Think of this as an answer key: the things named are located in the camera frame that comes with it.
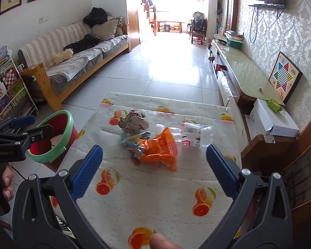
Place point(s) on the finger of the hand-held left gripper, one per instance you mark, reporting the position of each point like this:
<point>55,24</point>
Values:
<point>41,132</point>
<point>24,121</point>

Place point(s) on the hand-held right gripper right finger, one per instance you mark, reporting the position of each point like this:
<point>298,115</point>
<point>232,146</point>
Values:
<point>221,171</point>

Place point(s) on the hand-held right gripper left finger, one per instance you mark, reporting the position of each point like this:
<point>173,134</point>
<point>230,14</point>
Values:
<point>88,171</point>

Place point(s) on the red bucket with green rim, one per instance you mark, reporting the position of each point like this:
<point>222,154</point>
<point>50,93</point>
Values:
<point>67,134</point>

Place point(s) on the orange plastic wrapper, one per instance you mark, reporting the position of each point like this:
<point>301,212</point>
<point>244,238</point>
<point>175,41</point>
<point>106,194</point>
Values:
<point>158,150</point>

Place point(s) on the person's left hand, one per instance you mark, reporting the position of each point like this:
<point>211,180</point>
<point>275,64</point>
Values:
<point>8,182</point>

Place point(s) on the person's right hand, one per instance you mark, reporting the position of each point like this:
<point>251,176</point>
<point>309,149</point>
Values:
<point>160,242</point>

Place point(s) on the low wooden cabinet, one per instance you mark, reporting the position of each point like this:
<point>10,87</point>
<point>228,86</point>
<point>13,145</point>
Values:
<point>259,150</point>

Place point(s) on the clear plastic label packaging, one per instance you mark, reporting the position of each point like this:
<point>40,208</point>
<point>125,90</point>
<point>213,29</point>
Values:
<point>194,134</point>

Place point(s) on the row of picture books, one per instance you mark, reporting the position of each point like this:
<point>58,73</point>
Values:
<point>5,77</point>

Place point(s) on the blue and white wrapper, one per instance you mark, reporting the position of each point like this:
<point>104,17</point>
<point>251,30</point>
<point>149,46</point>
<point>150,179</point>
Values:
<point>134,141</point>

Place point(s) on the crumpled patterned wrapper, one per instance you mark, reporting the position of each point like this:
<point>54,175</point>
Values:
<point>132,123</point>

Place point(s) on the orange fruit print tablecloth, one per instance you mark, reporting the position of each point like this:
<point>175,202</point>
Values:
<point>158,199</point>

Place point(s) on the long white box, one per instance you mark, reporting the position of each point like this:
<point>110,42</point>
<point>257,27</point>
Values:
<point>272,120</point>

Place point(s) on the cream plush toy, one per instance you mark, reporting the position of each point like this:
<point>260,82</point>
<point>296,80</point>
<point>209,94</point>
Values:
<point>62,56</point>

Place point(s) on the green packet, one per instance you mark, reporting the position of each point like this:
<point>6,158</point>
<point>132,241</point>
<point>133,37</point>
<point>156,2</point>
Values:
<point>273,105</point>

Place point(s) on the wooden lattice screen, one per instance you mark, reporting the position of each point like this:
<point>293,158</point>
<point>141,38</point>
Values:
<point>305,173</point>

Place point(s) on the clear wrapped roll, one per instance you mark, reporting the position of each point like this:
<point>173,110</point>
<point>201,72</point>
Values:
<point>228,87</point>

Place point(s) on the black garment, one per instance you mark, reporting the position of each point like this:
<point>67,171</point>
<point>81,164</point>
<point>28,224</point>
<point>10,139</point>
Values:
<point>83,43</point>
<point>96,16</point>

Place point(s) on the glass top TV cabinet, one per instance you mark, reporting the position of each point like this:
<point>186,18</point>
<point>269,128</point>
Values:
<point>243,70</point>

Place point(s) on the red box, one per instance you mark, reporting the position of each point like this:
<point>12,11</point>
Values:
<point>221,67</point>

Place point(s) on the star checkers board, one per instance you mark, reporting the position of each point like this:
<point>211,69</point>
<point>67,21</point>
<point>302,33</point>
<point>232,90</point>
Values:
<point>283,77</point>

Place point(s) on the beige cushion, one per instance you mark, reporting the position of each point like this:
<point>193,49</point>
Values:
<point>119,26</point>
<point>105,31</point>

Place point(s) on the green box with papers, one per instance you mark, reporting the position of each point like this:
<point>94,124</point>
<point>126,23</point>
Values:
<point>234,40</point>

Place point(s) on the wooden chair with bags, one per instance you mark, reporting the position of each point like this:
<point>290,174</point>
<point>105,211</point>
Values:
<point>198,28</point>

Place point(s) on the wooden staircase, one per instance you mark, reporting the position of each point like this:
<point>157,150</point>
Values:
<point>145,2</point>

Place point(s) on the striped wooden frame sofa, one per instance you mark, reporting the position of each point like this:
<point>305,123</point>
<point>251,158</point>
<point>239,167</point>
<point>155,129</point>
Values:
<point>75,62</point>

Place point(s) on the white wall socket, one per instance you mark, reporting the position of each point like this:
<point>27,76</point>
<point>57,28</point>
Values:
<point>43,19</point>

